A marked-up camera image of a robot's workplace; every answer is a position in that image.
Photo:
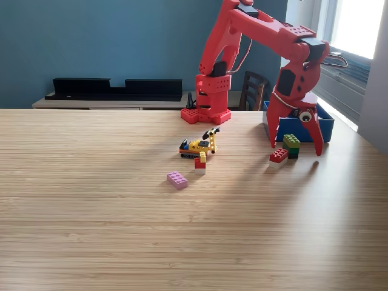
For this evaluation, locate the green brick stack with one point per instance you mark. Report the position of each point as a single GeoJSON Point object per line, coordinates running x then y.
{"type": "Point", "coordinates": [291, 145]}

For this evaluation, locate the blue plastic bin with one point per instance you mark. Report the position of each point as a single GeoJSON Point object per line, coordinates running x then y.
{"type": "Point", "coordinates": [329, 127]}

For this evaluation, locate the pink lego brick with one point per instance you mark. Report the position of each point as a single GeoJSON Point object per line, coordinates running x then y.
{"type": "Point", "coordinates": [177, 180]}

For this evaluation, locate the red on white brick stack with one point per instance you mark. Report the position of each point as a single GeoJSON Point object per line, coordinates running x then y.
{"type": "Point", "coordinates": [279, 157]}

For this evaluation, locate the dark wooden chair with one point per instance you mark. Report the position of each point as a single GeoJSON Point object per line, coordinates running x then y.
{"type": "Point", "coordinates": [253, 91]}

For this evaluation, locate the grey window vent unit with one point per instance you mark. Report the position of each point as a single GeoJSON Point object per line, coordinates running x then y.
{"type": "Point", "coordinates": [345, 88]}

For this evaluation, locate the small yellow toy digger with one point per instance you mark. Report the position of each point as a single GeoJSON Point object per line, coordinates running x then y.
{"type": "Point", "coordinates": [198, 147]}

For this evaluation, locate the yellow red white brick stack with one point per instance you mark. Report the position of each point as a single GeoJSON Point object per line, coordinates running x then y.
{"type": "Point", "coordinates": [200, 165]}

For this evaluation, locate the bright window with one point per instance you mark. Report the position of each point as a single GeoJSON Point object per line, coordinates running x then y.
{"type": "Point", "coordinates": [357, 27]}

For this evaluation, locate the pale wooden sideboard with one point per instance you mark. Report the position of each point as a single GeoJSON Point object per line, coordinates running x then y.
{"type": "Point", "coordinates": [60, 104]}

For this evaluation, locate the black wall shelf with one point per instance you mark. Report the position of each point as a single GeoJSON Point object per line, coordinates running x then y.
{"type": "Point", "coordinates": [78, 88]}

